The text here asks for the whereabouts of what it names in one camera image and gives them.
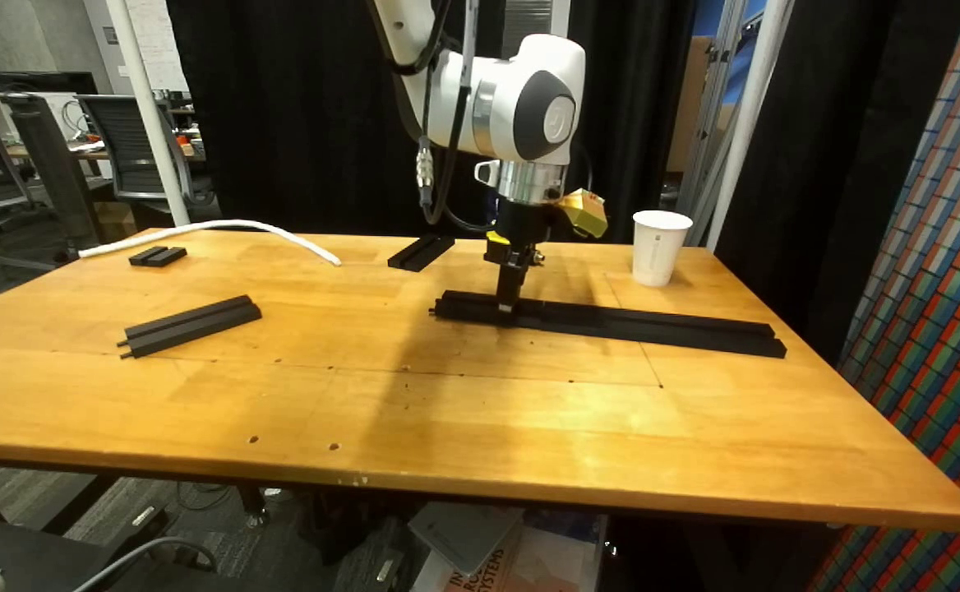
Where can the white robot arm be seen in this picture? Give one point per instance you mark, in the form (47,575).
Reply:
(499,101)

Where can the multicolour patterned backdrop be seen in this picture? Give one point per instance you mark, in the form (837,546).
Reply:
(940,330)

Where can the wide black curtain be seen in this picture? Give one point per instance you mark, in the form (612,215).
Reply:
(282,108)

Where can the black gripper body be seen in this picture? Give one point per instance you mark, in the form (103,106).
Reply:
(517,226)

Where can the white frame post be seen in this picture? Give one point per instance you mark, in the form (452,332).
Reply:
(747,108)

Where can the white paper cup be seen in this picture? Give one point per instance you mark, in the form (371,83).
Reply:
(654,250)

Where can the black curtain beside patterned backdrop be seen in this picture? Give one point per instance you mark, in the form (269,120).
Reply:
(829,164)

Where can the short black grooved track piece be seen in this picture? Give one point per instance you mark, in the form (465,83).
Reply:
(418,250)

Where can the small black notched block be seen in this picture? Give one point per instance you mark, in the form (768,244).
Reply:
(156,254)

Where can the wrist mounted camera box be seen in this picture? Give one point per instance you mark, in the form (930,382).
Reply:
(583,210)

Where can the narrow black curtain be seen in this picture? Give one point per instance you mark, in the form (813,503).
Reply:
(639,108)

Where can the long black grooved track piece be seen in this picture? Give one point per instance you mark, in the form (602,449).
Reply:
(189,324)

